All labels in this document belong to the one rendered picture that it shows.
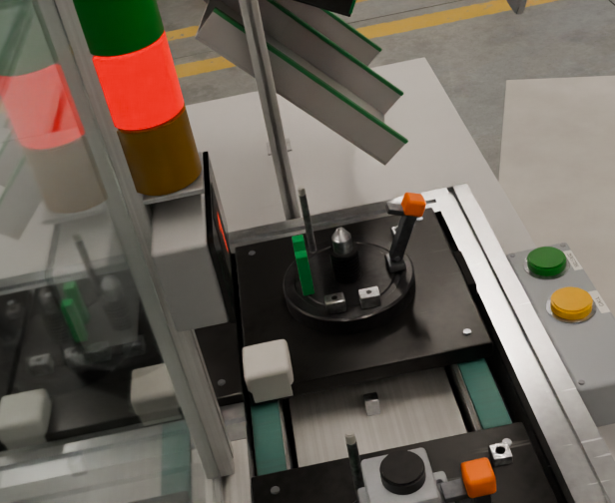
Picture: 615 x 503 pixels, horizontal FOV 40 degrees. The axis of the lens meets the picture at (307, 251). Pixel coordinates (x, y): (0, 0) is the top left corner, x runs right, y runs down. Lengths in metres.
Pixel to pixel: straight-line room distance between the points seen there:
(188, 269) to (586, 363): 0.42
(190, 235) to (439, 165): 0.78
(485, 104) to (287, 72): 2.28
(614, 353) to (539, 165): 0.50
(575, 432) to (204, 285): 0.37
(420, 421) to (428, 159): 0.57
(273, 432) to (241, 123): 0.80
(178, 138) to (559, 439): 0.42
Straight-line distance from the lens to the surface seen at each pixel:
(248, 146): 1.43
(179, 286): 0.57
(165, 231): 0.57
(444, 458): 0.74
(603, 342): 0.85
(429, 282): 0.90
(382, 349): 0.83
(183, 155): 0.56
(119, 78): 0.53
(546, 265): 0.92
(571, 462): 0.75
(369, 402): 0.84
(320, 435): 0.84
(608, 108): 1.43
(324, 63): 1.14
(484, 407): 0.81
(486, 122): 3.13
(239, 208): 1.27
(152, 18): 0.53
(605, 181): 1.25
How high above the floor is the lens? 1.55
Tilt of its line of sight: 37 degrees down
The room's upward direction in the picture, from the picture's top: 11 degrees counter-clockwise
